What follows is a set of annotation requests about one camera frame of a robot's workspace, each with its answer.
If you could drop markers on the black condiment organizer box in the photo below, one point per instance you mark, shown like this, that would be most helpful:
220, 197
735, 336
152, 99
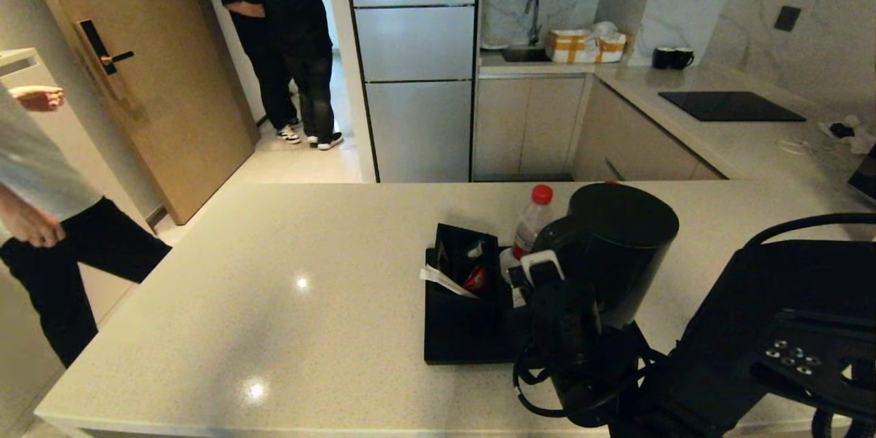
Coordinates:
452, 308

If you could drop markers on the beige kitchen base cabinet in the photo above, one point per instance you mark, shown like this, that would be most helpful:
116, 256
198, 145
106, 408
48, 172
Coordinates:
534, 126

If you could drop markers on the steel kitchen sink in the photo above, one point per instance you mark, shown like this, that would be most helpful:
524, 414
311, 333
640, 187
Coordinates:
523, 55

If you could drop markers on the black power adapter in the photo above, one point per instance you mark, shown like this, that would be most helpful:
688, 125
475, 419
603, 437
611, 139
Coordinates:
840, 130

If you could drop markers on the black wall socket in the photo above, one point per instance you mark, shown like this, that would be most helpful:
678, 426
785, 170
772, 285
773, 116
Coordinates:
786, 19

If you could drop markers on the black electronic door lock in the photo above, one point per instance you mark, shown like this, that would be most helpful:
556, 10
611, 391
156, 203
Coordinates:
96, 48

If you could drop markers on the light wooden door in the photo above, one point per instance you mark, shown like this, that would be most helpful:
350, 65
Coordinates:
157, 82

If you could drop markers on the pale paper packet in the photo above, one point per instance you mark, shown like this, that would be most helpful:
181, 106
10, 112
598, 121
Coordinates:
443, 252

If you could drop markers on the white paper stick sachet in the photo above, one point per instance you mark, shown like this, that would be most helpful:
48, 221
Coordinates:
445, 280

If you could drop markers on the white round coaster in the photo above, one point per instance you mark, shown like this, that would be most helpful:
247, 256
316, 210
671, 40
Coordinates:
506, 267

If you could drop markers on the black electric kettle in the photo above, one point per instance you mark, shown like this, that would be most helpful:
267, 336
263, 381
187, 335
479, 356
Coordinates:
619, 226

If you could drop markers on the black rectangular serving tray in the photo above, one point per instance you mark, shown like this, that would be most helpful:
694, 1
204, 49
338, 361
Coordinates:
465, 342

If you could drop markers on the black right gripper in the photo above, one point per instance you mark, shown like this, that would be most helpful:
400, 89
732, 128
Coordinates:
568, 328

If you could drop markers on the silver refrigerator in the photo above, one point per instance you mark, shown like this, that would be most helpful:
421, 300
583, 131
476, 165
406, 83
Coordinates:
414, 48

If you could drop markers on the bare bystander hand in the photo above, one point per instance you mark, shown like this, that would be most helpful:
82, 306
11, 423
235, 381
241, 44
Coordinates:
34, 227
41, 98

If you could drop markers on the clear water bottle red cap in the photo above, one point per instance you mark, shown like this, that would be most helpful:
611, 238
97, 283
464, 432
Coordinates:
537, 219

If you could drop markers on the red plastic snack bag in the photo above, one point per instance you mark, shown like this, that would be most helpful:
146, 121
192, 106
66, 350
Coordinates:
475, 279

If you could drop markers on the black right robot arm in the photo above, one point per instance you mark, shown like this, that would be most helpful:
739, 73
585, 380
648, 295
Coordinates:
753, 342

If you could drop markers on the black induction cooktop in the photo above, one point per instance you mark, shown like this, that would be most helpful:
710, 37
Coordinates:
729, 107

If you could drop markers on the black mug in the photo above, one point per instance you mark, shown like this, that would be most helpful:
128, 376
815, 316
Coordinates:
660, 59
682, 59

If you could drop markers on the cardboard box with yellow tape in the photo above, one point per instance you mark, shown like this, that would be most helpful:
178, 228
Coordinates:
575, 48

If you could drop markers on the person white shirt black trousers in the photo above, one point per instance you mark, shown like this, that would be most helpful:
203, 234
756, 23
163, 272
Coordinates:
68, 260

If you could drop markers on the white crumpled cloth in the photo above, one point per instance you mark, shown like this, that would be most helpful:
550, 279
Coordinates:
864, 140

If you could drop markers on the person in black clothes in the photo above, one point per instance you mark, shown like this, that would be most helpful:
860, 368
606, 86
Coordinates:
246, 34
294, 27

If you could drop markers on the dark kitchen faucet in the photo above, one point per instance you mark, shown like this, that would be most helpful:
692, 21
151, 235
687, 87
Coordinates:
534, 17

